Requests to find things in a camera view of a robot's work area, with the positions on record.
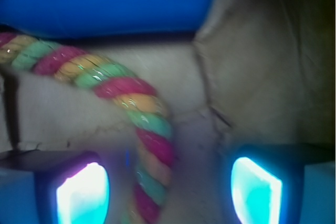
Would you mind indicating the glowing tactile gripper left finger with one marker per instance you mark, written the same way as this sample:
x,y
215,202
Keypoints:
x,y
53,187

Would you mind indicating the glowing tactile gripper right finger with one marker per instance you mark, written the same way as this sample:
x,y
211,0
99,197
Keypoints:
x,y
284,183

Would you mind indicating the brown paper bag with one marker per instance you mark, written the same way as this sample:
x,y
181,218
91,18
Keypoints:
x,y
258,71

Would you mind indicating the blue plastic bowling pin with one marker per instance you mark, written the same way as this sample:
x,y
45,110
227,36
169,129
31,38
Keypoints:
x,y
63,19

